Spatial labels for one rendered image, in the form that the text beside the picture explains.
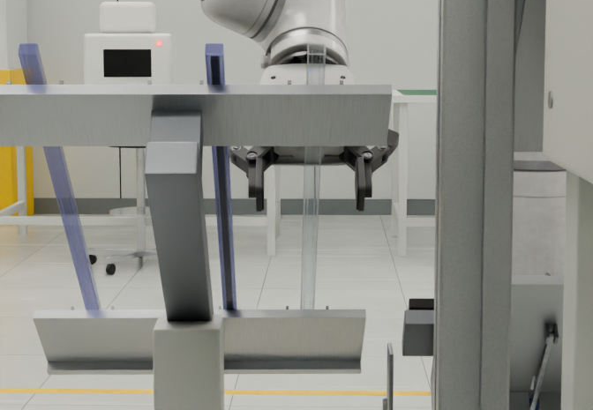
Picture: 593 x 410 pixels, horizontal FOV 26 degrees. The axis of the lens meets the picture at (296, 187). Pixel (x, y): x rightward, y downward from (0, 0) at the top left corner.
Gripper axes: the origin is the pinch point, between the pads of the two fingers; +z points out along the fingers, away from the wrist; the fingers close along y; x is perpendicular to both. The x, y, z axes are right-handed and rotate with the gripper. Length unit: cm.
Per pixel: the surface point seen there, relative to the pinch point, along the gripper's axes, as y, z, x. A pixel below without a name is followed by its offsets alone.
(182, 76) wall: -63, -513, 435
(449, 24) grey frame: 6.6, 25.3, -39.9
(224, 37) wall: -37, -527, 416
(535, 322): 20.4, 8.5, 8.2
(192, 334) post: -10.4, 11.4, 5.9
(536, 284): 19.6, 9.0, 2.1
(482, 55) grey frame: 8.5, 25.7, -38.0
